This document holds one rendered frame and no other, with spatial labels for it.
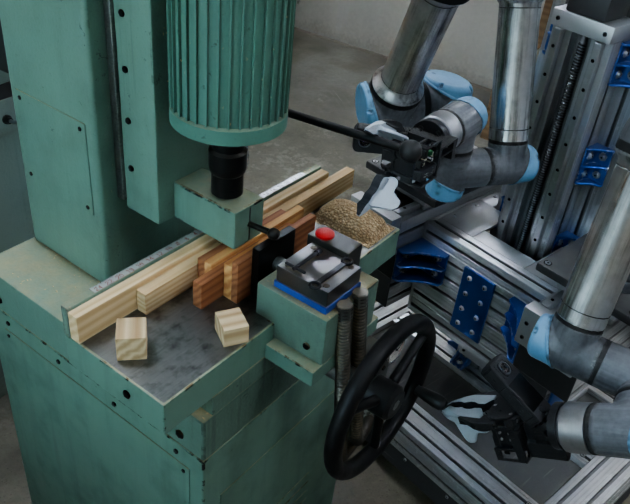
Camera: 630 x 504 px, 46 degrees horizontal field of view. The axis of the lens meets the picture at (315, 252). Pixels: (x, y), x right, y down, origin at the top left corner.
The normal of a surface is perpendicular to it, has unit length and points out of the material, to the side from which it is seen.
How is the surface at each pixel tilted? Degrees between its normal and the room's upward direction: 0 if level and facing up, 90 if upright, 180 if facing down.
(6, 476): 0
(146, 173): 90
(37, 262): 0
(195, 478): 90
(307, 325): 90
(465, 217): 0
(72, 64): 90
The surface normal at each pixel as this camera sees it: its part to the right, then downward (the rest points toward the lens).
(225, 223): -0.61, 0.42
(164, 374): 0.09, -0.81
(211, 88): -0.19, 0.56
